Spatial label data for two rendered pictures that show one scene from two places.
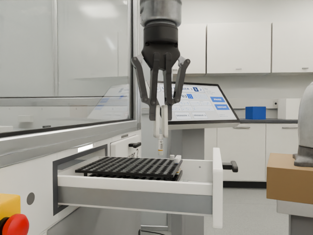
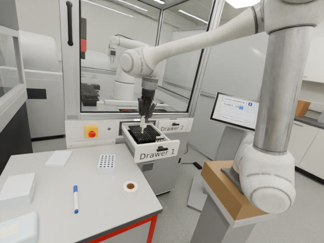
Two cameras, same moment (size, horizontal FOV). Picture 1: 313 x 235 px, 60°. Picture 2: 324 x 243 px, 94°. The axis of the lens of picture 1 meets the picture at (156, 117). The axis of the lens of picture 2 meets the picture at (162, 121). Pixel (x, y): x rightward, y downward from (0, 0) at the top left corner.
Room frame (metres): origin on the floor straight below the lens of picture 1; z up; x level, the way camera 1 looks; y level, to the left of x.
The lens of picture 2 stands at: (0.06, -0.68, 1.35)
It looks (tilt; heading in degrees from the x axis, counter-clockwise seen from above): 20 degrees down; 45
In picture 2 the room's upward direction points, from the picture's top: 11 degrees clockwise
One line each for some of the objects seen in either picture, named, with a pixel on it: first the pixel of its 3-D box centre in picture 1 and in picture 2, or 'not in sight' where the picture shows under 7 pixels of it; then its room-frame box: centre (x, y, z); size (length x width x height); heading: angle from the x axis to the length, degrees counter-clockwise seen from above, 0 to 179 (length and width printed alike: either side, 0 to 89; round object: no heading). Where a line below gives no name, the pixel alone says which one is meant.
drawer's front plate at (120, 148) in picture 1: (127, 153); (172, 126); (1.00, 0.11, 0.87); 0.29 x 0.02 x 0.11; 168
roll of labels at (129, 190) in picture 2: not in sight; (129, 189); (0.39, -0.23, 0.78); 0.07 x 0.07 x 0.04
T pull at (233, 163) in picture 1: (228, 166); (161, 148); (0.62, -0.17, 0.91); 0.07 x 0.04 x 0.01; 168
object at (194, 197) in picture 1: (130, 178); (144, 135); (0.67, 0.06, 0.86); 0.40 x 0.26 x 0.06; 78
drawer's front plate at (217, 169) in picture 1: (216, 179); (158, 150); (0.63, -0.14, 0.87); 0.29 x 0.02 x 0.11; 168
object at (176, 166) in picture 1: (174, 167); (151, 139); (0.65, -0.04, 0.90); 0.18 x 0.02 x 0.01; 168
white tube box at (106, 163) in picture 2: not in sight; (106, 163); (0.38, 0.00, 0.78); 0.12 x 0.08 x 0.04; 63
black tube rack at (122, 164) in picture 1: (133, 176); (144, 135); (0.67, 0.06, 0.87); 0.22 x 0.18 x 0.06; 78
